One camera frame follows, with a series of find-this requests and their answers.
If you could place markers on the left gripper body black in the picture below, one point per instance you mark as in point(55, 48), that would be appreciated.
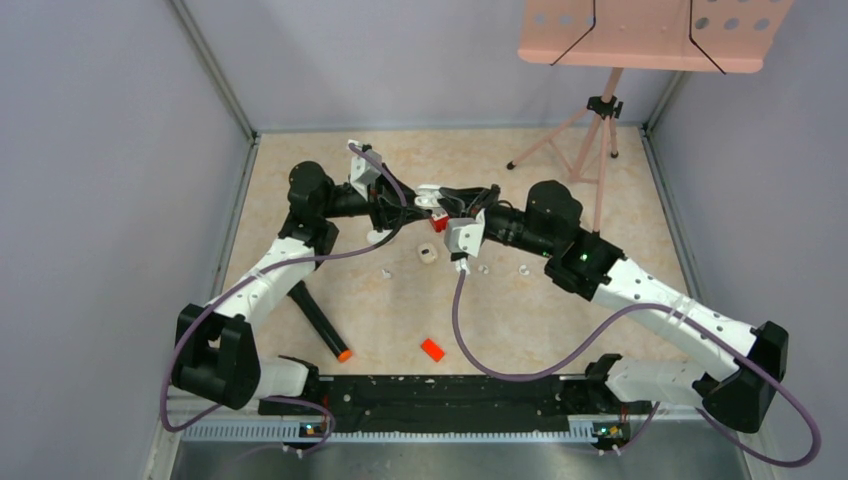
point(345, 201)

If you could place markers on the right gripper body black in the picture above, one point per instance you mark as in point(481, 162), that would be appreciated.
point(512, 230)

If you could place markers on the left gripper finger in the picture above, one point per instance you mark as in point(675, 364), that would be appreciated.
point(390, 193)
point(395, 217)

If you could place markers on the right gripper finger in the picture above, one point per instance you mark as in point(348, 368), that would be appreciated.
point(456, 208)
point(469, 197)

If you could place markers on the beige earbud case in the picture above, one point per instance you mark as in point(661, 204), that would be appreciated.
point(427, 253)

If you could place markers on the white earbud case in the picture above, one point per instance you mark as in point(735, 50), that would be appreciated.
point(373, 237)
point(428, 196)

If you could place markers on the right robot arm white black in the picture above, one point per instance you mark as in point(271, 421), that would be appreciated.
point(737, 366)

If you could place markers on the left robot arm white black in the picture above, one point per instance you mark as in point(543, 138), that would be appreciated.
point(217, 357)

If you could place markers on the closed white earbud case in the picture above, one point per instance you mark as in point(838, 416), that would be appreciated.
point(373, 237)

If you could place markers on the red block with windows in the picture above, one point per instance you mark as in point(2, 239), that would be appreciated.
point(439, 222)

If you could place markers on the small orange red block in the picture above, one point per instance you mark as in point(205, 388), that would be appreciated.
point(433, 350)

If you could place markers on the black marker orange cap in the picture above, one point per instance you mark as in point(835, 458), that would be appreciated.
point(301, 296)

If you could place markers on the pink music stand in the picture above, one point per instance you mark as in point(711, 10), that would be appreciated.
point(687, 36)

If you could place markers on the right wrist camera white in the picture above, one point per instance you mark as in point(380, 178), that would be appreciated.
point(463, 239)

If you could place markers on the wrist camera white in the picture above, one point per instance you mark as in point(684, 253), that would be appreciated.
point(363, 174)
point(463, 239)

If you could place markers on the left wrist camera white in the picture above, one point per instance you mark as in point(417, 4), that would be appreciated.
point(363, 174)

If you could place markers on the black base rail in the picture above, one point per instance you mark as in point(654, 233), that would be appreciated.
point(445, 404)

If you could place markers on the grey cable duct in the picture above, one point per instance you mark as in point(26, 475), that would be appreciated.
point(291, 431)

